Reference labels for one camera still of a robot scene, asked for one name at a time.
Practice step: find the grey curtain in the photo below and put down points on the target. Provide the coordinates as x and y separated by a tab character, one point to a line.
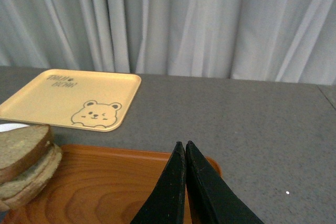
269	40

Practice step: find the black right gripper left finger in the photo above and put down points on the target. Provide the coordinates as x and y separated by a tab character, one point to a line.
167	200

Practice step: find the white round plate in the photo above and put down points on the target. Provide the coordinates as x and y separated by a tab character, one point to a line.
11	126

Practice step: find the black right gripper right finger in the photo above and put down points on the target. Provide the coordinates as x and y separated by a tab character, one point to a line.
211	199

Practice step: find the yellow bear tray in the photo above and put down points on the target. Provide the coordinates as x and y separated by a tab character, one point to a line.
86	100

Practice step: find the bread slice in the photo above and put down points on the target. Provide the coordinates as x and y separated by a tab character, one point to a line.
22	148
26	186

